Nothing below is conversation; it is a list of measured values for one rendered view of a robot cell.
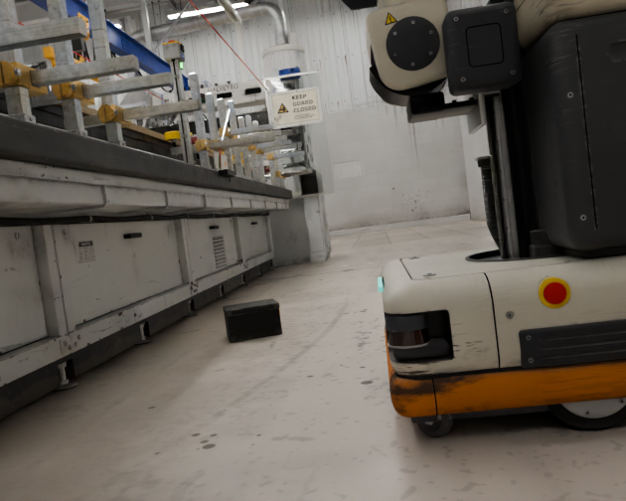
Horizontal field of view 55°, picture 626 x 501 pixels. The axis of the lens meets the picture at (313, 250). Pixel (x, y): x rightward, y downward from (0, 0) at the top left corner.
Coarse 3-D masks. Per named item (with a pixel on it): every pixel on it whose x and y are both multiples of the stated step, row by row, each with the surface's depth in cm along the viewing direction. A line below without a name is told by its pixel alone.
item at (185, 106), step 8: (160, 104) 184; (168, 104) 184; (176, 104) 183; (184, 104) 183; (192, 104) 183; (200, 104) 184; (128, 112) 185; (136, 112) 185; (144, 112) 184; (152, 112) 184; (160, 112) 184; (168, 112) 184; (176, 112) 184; (184, 112) 186; (64, 120) 187; (88, 120) 186; (96, 120) 186; (128, 120) 187
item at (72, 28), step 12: (36, 24) 109; (48, 24) 109; (60, 24) 108; (72, 24) 108; (84, 24) 111; (0, 36) 110; (12, 36) 109; (24, 36) 109; (36, 36) 109; (48, 36) 109; (60, 36) 109; (72, 36) 110; (84, 36) 110; (0, 48) 111; (12, 48) 112
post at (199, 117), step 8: (192, 80) 279; (192, 88) 279; (192, 96) 279; (200, 96) 282; (200, 112) 280; (200, 120) 280; (200, 128) 280; (200, 136) 280; (200, 152) 281; (208, 152) 284; (208, 160) 282
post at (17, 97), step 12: (0, 0) 131; (12, 0) 133; (0, 12) 131; (12, 12) 132; (0, 24) 131; (12, 24) 132; (0, 60) 132; (12, 60) 131; (12, 96) 132; (24, 96) 133; (12, 108) 132; (24, 108) 132
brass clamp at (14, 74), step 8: (0, 64) 129; (8, 64) 129; (16, 64) 130; (0, 72) 129; (8, 72) 129; (16, 72) 129; (24, 72) 133; (0, 80) 129; (8, 80) 129; (16, 80) 130; (24, 80) 133; (32, 88) 136; (40, 88) 139
